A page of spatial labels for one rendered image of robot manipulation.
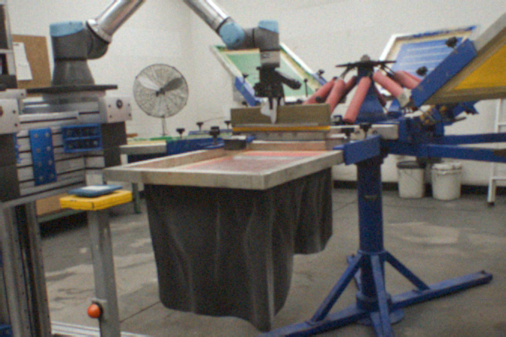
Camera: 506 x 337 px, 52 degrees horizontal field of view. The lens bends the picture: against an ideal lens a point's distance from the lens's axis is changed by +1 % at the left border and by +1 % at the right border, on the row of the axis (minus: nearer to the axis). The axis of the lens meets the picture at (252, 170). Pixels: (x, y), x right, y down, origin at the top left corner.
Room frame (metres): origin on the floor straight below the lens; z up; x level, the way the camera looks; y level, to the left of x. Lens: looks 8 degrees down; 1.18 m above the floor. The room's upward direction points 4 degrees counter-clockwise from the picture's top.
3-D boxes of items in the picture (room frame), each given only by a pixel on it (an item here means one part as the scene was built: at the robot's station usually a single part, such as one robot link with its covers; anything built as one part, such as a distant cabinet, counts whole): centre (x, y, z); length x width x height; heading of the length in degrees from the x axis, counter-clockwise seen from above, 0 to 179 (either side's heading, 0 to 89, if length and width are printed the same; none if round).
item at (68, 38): (1.92, 0.63, 1.42); 0.13 x 0.12 x 0.14; 169
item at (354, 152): (1.78, -0.37, 0.98); 0.30 x 0.05 x 0.07; 146
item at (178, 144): (2.68, 0.31, 1.05); 1.08 x 0.61 x 0.23; 86
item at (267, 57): (1.90, -0.09, 1.31); 0.08 x 0.08 x 0.05
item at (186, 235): (1.50, 0.16, 0.74); 0.45 x 0.03 x 0.43; 56
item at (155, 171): (1.74, 0.00, 0.97); 0.79 x 0.58 x 0.04; 146
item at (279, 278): (1.58, -0.14, 0.74); 0.46 x 0.04 x 0.42; 146
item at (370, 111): (2.61, -0.59, 0.67); 0.39 x 0.39 x 1.35
